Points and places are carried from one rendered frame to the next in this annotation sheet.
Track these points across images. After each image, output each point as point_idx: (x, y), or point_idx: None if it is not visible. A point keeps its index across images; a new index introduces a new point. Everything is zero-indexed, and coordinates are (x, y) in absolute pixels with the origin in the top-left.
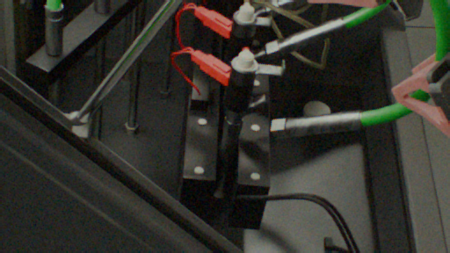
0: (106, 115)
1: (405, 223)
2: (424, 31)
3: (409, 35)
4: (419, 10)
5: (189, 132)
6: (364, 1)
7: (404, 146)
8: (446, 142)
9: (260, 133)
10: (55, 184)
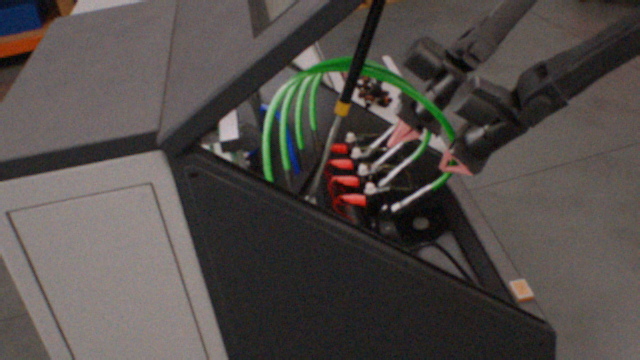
0: None
1: (481, 248)
2: (483, 189)
3: (474, 195)
4: (440, 131)
5: None
6: (413, 135)
7: (469, 215)
8: (521, 250)
9: (391, 229)
10: (309, 224)
